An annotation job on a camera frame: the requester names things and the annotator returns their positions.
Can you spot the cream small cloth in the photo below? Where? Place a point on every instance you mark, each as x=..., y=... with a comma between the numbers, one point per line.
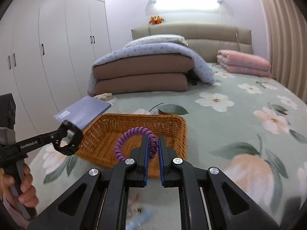
x=104, y=97

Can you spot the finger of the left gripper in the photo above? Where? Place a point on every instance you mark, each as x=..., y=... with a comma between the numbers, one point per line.
x=67, y=138

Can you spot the blue notebook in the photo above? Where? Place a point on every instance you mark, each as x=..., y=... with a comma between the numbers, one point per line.
x=83, y=112

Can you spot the beige padded headboard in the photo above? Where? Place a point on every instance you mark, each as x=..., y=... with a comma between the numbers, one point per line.
x=204, y=38

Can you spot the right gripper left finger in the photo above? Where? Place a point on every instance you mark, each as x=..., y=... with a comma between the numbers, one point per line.
x=99, y=199

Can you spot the green floral bedspread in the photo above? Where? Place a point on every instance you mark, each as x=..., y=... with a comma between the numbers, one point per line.
x=251, y=128

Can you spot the wall light bar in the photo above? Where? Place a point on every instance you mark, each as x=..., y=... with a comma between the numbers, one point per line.
x=173, y=6

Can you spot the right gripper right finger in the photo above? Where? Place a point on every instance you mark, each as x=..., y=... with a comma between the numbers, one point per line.
x=208, y=198

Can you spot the folded brown quilt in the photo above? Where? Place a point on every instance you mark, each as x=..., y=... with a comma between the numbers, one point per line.
x=166, y=72

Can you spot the folded pink blanket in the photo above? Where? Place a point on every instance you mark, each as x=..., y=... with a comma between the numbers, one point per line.
x=243, y=63

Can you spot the person's left hand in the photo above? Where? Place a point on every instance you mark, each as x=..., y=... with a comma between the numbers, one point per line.
x=28, y=197

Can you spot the orange plush toy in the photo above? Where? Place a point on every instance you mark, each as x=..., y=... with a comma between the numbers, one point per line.
x=158, y=19

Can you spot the white wardrobe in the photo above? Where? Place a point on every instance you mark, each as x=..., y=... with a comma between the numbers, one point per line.
x=47, y=49

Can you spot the light blue hair clip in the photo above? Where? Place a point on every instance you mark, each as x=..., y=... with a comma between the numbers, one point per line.
x=138, y=220

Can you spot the light blue floral blanket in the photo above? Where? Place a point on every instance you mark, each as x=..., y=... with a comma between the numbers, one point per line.
x=200, y=68

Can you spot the beige curtain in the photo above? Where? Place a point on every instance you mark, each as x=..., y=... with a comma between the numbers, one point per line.
x=287, y=36

